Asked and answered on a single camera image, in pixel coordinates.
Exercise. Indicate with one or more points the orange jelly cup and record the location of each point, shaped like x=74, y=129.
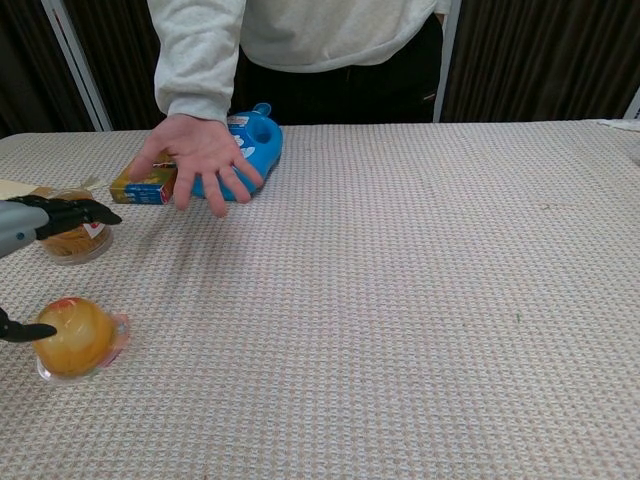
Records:
x=75, y=340

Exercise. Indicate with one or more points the checked beige tablecloth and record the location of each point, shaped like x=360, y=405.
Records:
x=380, y=310

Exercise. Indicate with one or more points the person torso grey sweatshirt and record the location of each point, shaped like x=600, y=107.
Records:
x=345, y=35

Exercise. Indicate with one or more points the person's right hand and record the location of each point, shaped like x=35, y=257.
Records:
x=200, y=150

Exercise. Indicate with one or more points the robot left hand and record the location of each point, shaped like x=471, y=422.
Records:
x=30, y=222

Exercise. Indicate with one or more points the slanted white frame bar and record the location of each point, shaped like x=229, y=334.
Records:
x=75, y=65

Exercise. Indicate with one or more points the grey sleeved right forearm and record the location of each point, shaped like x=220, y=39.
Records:
x=200, y=55

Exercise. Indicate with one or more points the dark brown curtain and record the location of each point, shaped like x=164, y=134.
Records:
x=540, y=60
x=125, y=60

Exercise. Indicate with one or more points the cream paper sheet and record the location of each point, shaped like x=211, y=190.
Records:
x=12, y=187

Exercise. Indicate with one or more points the upright white frame bar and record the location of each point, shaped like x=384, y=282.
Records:
x=445, y=70

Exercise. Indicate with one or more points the white crumpled paper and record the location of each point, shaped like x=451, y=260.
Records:
x=622, y=125

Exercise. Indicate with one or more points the tan cardboard piece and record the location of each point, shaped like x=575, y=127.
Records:
x=44, y=192

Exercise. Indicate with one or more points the clear jar of rubber bands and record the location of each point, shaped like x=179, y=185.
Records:
x=75, y=247

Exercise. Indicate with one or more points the yellow and blue box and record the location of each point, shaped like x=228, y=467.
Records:
x=140, y=192

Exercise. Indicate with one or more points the blue tape dispenser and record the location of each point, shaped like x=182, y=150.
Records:
x=262, y=137

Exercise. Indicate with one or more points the short white frame bar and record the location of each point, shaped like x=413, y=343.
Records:
x=634, y=106

